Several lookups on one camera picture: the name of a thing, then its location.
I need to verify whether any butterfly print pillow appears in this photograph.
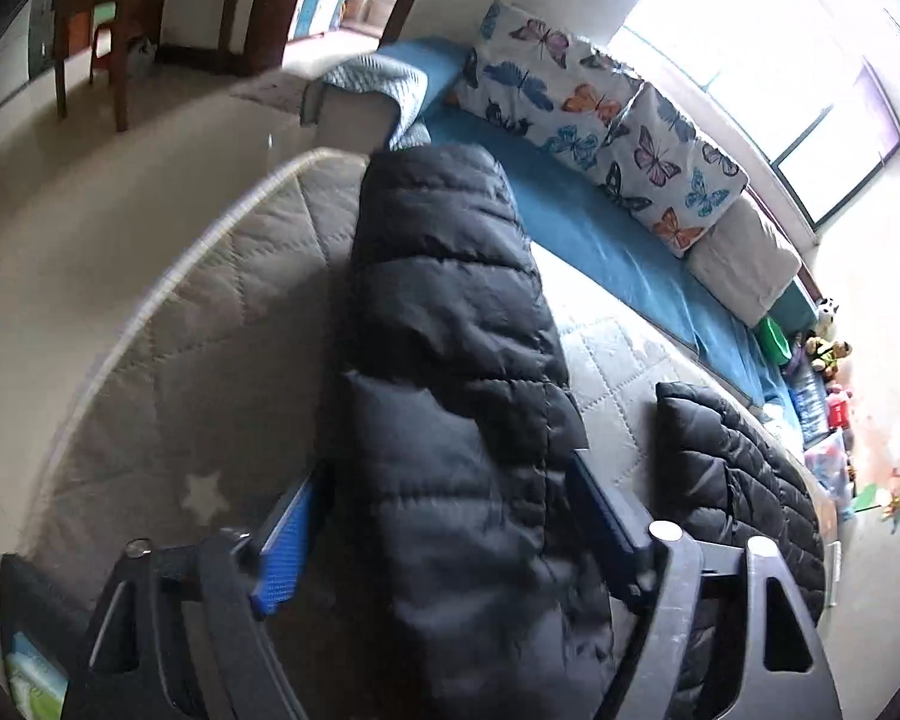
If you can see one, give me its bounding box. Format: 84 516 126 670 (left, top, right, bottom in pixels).
448 0 642 172
598 83 749 259

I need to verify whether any large window green frame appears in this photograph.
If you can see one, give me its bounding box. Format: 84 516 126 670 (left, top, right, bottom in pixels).
613 0 900 231

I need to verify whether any white refrigerator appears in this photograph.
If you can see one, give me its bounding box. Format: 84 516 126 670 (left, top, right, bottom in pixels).
0 0 55 107

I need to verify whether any purple plush toy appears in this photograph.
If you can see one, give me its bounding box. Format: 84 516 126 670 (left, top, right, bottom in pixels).
781 333 808 387

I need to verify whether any folded light blue blanket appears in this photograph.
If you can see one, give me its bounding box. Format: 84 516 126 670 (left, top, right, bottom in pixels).
301 54 430 154

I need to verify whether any red toy box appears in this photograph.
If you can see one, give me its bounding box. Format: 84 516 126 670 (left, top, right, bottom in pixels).
826 382 854 429

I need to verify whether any clear plastic storage box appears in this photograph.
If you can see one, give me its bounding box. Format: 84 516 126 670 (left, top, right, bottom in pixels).
805 427 854 515

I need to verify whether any dark wooden desk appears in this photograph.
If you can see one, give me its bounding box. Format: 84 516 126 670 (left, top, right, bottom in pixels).
49 0 252 135

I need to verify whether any white plain pillow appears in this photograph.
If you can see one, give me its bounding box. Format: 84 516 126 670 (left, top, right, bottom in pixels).
685 192 802 328

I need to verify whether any left butterfly print pillow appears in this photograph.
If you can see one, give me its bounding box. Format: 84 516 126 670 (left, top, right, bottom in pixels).
448 0 642 172

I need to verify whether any grey quilted star mattress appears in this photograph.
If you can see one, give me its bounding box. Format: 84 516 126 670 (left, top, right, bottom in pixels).
14 146 842 720

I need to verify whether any husky plush toy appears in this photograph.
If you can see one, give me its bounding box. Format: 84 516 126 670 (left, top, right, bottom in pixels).
813 298 839 341

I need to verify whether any plush bear yellow vest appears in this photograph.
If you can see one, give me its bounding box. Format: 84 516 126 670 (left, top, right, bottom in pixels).
803 337 852 382

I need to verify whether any green plastic basin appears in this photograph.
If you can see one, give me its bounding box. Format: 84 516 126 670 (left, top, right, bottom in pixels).
752 316 792 367

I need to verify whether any colourful paper pinwheel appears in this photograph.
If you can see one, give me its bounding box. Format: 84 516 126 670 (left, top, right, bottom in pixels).
852 470 900 533

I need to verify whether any black puffer down jacket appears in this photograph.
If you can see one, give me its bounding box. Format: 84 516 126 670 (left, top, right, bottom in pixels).
343 145 824 718

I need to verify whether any right butterfly print pillow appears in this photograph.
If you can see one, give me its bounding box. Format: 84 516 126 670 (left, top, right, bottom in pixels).
598 83 749 259

